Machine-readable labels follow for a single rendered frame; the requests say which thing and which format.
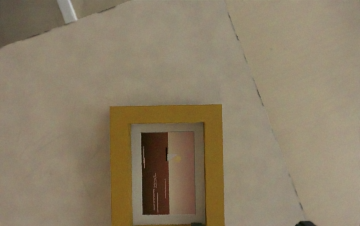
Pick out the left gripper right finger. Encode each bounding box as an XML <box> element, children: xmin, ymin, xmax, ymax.
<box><xmin>295</xmin><ymin>221</ymin><xmax>316</xmax><ymax>226</ymax></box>

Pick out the yellow picture frame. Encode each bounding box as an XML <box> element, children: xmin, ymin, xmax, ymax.
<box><xmin>109</xmin><ymin>104</ymin><xmax>225</xmax><ymax>226</ymax></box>

